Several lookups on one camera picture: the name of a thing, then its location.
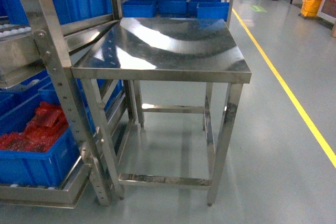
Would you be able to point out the red bubble wrap bags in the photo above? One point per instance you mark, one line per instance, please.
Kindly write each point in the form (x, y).
(44, 129)

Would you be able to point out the stainless steel shelf rack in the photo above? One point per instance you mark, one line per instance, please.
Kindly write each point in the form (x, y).
(48, 47)

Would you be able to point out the blue bin with red wrap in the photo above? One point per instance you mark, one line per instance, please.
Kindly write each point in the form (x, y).
(35, 168)

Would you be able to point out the yellow mop bucket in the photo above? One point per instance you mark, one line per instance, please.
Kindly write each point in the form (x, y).
(310, 8)

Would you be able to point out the stainless steel table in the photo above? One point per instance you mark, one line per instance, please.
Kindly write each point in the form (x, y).
(168, 49)

